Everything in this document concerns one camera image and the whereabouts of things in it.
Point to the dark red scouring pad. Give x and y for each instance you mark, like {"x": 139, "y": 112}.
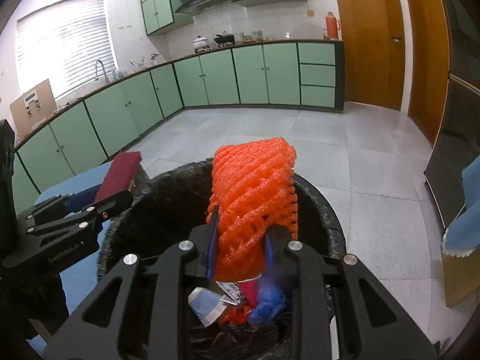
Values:
{"x": 120, "y": 176}

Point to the black wok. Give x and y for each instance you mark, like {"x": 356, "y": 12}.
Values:
{"x": 224, "y": 40}

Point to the white cooking pot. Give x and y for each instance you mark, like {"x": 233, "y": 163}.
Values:
{"x": 200, "y": 44}

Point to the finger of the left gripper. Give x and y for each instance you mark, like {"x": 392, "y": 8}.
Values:
{"x": 83, "y": 209}
{"x": 47, "y": 211}

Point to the white window blinds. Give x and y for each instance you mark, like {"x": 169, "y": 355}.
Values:
{"x": 61, "y": 43}

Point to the green white wrapper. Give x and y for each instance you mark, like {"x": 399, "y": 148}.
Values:
{"x": 232, "y": 293}

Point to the green lower kitchen cabinets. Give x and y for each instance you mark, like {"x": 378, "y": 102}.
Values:
{"x": 94, "y": 128}

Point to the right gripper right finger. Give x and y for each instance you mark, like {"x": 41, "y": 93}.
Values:
{"x": 371, "y": 324}

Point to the silver kitchen faucet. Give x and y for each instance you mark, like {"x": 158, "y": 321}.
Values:
{"x": 100, "y": 71}

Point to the blue foam floor mat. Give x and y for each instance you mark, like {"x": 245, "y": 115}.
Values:
{"x": 80, "y": 279}

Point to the blue white milk carton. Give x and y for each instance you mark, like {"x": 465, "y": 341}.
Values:
{"x": 207, "y": 305}

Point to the brown wooden door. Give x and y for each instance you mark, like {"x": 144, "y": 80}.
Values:
{"x": 373, "y": 37}
{"x": 430, "y": 65}

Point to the black range hood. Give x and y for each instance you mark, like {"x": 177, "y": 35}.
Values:
{"x": 194, "y": 7}

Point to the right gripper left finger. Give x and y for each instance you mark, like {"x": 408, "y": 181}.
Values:
{"x": 100, "y": 326}

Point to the orange foam fruit net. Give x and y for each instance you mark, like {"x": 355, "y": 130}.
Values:
{"x": 252, "y": 189}

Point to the cardboard box on right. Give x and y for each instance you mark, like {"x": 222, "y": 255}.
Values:
{"x": 461, "y": 277}

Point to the cardboard water purifier box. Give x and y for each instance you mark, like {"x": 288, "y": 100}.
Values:
{"x": 33, "y": 108}

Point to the black glass cabinet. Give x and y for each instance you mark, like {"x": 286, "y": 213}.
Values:
{"x": 457, "y": 144}

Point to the blue mat piece on right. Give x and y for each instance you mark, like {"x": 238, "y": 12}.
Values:
{"x": 462, "y": 236}

